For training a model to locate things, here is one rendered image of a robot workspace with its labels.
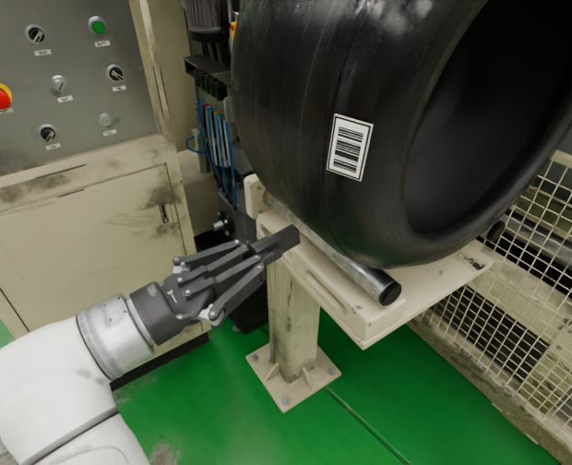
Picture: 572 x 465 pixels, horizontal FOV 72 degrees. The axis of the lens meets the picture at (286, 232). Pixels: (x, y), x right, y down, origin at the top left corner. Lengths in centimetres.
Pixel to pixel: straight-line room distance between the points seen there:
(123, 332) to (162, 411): 111
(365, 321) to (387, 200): 26
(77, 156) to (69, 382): 71
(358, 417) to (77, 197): 113
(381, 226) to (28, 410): 43
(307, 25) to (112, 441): 47
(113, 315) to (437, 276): 60
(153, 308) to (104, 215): 67
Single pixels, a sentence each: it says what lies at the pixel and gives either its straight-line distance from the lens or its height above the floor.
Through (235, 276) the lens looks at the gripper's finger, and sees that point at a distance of 53.
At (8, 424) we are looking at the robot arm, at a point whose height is 98.
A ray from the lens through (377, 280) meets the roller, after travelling 64.
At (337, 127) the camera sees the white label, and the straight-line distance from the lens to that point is 40.
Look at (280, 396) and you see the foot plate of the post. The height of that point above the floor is 1.
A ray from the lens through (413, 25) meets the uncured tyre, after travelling 40.
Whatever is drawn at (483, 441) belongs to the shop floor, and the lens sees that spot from 163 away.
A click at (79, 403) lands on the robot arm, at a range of 50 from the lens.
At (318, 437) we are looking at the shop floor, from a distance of 150.
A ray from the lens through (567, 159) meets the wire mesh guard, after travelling 95.
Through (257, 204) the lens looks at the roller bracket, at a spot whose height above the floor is 89.
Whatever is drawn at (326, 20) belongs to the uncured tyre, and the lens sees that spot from 42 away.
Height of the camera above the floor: 138
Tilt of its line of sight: 40 degrees down
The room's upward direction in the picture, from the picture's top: straight up
